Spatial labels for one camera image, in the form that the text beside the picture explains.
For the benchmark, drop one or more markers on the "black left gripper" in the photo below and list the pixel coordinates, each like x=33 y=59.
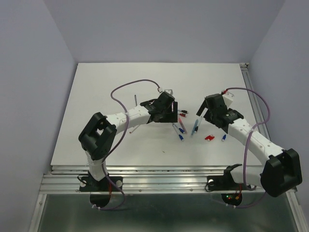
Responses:
x=172 y=116

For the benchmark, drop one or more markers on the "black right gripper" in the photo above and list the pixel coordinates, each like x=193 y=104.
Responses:
x=202 y=108

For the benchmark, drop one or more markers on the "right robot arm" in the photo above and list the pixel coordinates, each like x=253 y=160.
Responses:
x=280 y=169

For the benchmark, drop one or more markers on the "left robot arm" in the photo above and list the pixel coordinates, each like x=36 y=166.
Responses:
x=99 y=133

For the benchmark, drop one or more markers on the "pink highlighter pen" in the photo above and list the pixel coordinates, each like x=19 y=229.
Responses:
x=182 y=125

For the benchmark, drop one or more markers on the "blue cap whiteboard marker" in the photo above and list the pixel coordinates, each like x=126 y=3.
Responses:
x=180 y=129

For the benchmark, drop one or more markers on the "black marker beside highlighter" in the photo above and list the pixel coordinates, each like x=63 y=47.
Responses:
x=197 y=127

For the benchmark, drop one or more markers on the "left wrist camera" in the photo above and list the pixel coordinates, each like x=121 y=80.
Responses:
x=169 y=91

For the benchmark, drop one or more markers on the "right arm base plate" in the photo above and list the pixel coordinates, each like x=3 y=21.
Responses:
x=223 y=182

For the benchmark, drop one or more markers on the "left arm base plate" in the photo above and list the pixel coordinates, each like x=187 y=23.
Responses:
x=89 y=184

